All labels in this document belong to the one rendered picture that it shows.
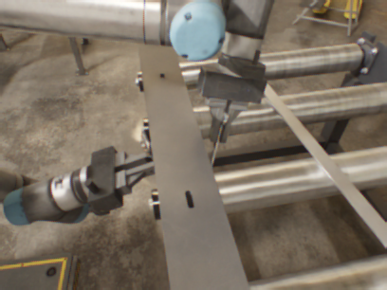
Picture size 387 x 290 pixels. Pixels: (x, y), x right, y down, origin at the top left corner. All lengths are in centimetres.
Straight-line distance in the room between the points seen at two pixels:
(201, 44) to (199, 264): 28
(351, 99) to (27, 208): 101
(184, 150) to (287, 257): 131
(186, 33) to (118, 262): 143
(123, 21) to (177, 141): 20
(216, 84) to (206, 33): 19
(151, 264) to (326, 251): 93
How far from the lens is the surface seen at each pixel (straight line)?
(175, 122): 54
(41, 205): 65
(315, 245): 180
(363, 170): 92
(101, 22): 44
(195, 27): 41
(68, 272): 138
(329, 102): 112
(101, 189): 58
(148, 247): 170
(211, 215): 41
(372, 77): 155
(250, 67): 52
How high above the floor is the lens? 152
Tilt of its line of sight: 46 degrees down
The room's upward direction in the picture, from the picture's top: straight up
